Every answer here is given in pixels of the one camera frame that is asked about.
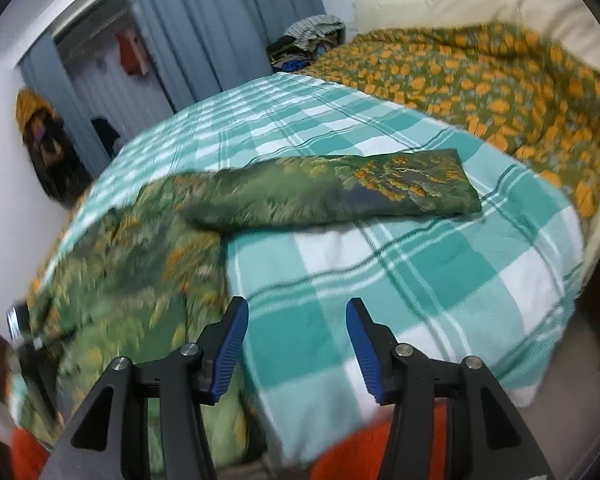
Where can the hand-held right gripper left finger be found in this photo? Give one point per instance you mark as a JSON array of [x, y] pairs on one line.
[[230, 350]]

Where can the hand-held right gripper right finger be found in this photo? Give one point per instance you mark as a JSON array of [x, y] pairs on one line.
[[362, 350]]

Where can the green landscape print garment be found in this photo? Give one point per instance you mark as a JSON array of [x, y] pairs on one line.
[[305, 195]]

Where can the pile of mixed clothes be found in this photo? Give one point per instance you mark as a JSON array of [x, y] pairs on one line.
[[307, 40]]

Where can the teal white checked blanket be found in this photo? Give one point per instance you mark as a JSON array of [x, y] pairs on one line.
[[380, 270]]

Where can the person's orange garment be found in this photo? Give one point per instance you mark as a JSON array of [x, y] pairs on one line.
[[350, 455]]

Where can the blue grey curtain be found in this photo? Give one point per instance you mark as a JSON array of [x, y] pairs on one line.
[[215, 25], [55, 90]]

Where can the orange floral green bedsheet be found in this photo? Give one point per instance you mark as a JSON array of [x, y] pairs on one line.
[[455, 85]]

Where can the red orange hanging garment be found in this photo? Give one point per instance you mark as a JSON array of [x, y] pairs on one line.
[[130, 55]]

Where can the dark clothes hanging on wall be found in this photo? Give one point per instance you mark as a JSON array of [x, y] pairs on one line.
[[50, 150]]

